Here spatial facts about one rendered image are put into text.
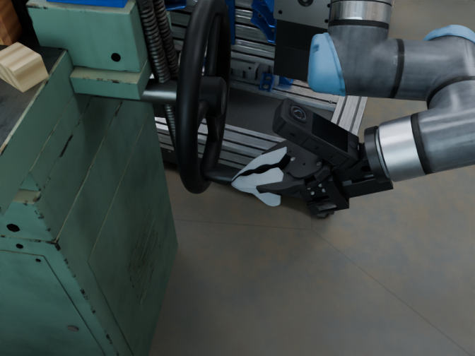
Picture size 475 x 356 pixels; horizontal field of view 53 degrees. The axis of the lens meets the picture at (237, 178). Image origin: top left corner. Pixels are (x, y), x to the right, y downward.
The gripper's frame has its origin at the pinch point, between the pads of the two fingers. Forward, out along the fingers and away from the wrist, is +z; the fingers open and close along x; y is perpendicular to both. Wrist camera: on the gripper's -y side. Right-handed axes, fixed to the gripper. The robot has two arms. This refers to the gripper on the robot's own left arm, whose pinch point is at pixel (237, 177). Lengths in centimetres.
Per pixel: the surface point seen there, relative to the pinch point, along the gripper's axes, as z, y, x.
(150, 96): 9.4, -12.2, 8.6
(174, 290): 56, 55, 17
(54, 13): 10.9, -28.9, 6.6
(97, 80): 11.3, -19.6, 4.7
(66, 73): 14.4, -22.2, 4.4
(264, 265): 35, 67, 29
